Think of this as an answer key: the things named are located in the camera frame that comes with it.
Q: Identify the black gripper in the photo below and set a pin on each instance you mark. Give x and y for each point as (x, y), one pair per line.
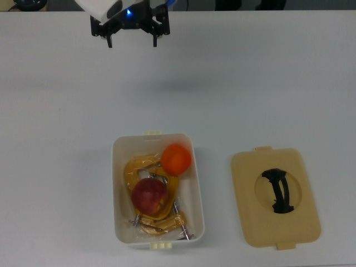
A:
(136, 20)

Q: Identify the orange toy fruit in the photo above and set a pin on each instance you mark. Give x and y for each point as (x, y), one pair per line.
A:
(175, 159)

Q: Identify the red toy apple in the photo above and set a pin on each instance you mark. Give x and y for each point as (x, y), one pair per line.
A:
(148, 196)

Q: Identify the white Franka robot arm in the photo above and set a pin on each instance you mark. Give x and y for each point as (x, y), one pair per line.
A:
(94, 7)

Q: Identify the white plastic container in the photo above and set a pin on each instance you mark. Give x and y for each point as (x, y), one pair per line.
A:
(193, 205)

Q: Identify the dark background object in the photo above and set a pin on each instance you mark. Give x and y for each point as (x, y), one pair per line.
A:
(29, 4)

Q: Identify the large orange C-clamp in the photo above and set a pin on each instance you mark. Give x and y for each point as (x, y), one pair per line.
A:
(130, 172)

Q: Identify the small orange C-clamp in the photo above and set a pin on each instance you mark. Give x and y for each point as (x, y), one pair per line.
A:
(167, 222)

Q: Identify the beige plastic lid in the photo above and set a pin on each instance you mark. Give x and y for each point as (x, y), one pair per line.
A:
(250, 217)

